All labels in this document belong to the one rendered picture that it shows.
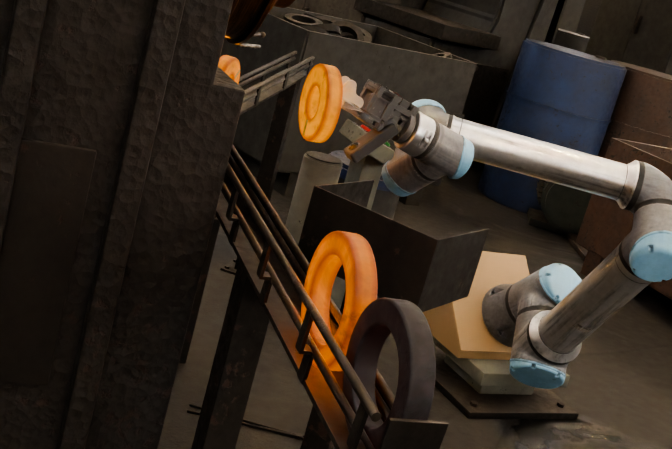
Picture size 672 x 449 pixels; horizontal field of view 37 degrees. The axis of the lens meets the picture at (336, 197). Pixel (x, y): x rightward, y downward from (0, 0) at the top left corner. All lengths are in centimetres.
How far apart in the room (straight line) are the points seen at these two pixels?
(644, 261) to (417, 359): 122
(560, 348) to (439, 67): 233
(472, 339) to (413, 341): 178
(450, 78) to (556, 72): 79
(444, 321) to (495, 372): 21
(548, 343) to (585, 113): 291
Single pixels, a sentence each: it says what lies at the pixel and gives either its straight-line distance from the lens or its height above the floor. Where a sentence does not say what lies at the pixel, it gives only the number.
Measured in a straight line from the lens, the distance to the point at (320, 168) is 293.
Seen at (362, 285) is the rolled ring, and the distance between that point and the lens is 127.
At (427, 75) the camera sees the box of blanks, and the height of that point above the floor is 64.
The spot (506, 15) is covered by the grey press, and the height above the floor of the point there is 96.
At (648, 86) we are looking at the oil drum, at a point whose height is 81.
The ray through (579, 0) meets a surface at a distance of 957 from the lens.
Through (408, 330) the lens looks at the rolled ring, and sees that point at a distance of 114.
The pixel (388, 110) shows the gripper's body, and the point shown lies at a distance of 204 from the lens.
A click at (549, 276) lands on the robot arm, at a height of 43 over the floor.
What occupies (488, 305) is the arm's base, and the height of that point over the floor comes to 26.
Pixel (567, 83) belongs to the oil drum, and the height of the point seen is 73.
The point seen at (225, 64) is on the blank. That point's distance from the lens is 258.
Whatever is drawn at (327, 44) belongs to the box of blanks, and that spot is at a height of 70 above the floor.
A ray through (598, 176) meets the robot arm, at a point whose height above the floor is 79.
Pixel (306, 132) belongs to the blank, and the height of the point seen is 76.
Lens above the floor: 115
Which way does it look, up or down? 14 degrees down
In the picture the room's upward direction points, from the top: 15 degrees clockwise
